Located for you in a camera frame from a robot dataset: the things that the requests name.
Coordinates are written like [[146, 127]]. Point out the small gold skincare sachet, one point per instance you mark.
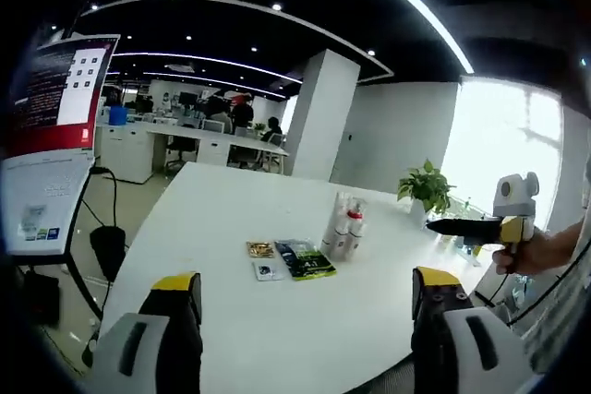
[[261, 249]]

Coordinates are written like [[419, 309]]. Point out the black bag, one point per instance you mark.
[[108, 253]]

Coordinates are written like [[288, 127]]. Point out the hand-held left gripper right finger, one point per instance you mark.
[[434, 334]]

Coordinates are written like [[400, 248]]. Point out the small silver skincare sachet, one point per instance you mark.
[[268, 271]]

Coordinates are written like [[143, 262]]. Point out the person's right hand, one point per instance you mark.
[[526, 258]]

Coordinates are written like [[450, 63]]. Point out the green potted plant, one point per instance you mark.
[[425, 186]]

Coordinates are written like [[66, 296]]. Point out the long white office desk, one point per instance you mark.
[[129, 149]]

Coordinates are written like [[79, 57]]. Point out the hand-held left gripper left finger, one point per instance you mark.
[[175, 334]]

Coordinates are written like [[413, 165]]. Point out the person's patterned shirt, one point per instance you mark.
[[558, 315]]

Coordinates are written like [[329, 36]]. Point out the clear plastic bag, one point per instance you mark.
[[344, 205]]

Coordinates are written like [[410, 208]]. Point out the black green skincare sachet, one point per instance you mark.
[[307, 260]]

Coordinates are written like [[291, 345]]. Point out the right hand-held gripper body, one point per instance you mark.
[[515, 200]]

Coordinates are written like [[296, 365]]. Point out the blue bin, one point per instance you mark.
[[118, 115]]

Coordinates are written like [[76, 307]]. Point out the black office chair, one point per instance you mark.
[[180, 151]]

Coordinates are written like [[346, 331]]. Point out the plain white skincare bottle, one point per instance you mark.
[[329, 239]]

